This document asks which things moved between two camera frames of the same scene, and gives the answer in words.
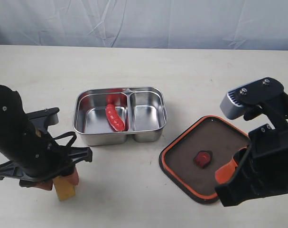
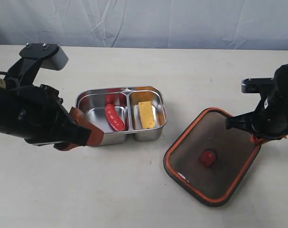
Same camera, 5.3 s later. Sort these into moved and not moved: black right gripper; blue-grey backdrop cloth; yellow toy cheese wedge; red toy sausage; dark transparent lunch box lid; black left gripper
Moved: black right gripper; black left gripper; yellow toy cheese wedge
Not moved: blue-grey backdrop cloth; red toy sausage; dark transparent lunch box lid
